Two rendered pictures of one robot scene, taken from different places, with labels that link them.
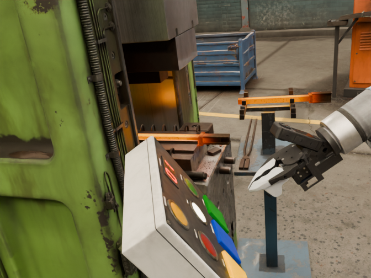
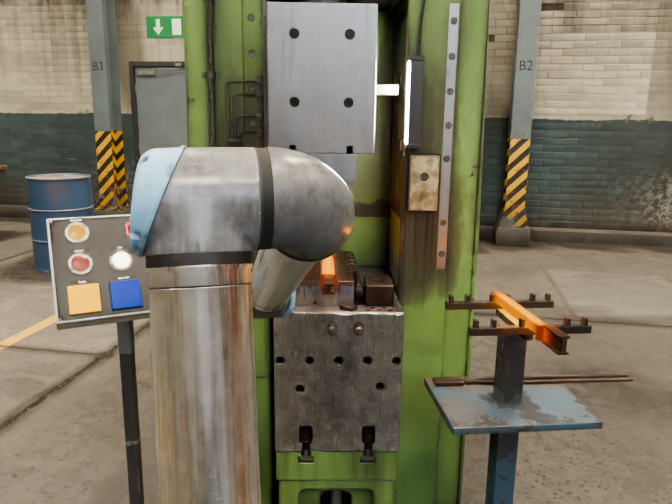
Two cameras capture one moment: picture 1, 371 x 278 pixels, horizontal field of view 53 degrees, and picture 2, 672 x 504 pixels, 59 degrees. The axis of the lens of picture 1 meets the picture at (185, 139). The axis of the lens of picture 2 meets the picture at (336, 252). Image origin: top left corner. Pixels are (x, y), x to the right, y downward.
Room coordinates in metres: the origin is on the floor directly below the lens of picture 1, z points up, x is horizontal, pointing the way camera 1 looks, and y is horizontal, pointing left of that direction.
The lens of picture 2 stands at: (0.58, -1.65, 1.47)
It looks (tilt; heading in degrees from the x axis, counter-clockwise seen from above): 13 degrees down; 69
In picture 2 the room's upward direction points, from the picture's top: 1 degrees clockwise
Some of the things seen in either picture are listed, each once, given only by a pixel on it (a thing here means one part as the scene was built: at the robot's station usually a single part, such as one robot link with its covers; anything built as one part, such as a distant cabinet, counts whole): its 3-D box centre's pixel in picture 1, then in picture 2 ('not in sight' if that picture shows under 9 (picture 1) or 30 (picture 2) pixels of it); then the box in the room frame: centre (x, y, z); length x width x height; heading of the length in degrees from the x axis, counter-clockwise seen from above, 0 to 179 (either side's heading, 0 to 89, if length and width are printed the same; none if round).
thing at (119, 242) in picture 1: (129, 257); not in sight; (0.85, 0.20, 0.80); 0.06 x 0.03 x 0.14; 160
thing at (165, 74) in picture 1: (122, 73); not in sight; (1.27, 0.19, 1.24); 0.30 x 0.07 x 0.06; 70
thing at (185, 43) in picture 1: (126, 51); (321, 164); (1.23, 0.16, 1.32); 0.42 x 0.20 x 0.10; 70
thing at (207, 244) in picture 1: (207, 245); (80, 263); (0.51, -0.02, 1.09); 0.05 x 0.03 x 0.04; 160
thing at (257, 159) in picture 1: (269, 153); (506, 401); (1.59, -0.39, 0.70); 0.40 x 0.30 x 0.02; 165
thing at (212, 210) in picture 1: (213, 214); not in sight; (0.71, -0.04, 1.01); 0.07 x 0.05 x 0.07; 5
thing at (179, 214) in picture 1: (178, 214); (77, 232); (0.51, 0.03, 1.16); 0.05 x 0.03 x 0.04; 160
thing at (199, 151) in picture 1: (143, 150); (320, 274); (1.23, 0.16, 0.96); 0.42 x 0.20 x 0.09; 70
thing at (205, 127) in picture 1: (196, 133); (378, 290); (1.35, -0.05, 0.95); 0.12 x 0.08 x 0.06; 70
